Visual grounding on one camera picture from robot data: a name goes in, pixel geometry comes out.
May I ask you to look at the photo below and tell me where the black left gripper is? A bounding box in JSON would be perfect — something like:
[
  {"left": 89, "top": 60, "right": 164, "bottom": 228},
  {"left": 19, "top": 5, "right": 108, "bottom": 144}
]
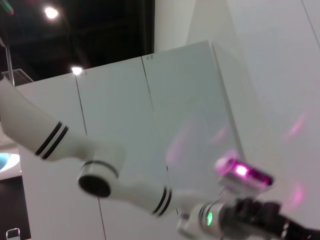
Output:
[{"left": 219, "top": 196, "right": 320, "bottom": 240}]

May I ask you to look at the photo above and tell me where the clear acrylic panel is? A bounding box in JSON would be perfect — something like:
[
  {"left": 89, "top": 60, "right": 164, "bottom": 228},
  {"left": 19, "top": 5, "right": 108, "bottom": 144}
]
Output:
[{"left": 0, "top": 37, "right": 35, "bottom": 87}]

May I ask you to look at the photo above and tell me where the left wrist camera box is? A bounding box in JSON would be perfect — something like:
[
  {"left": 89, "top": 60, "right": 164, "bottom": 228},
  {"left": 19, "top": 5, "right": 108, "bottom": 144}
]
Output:
[{"left": 216, "top": 151, "right": 275, "bottom": 201}]

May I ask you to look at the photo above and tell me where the blue white round sign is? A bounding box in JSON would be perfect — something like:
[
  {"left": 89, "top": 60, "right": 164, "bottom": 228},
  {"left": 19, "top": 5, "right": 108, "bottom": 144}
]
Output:
[{"left": 0, "top": 152, "right": 21, "bottom": 174}]

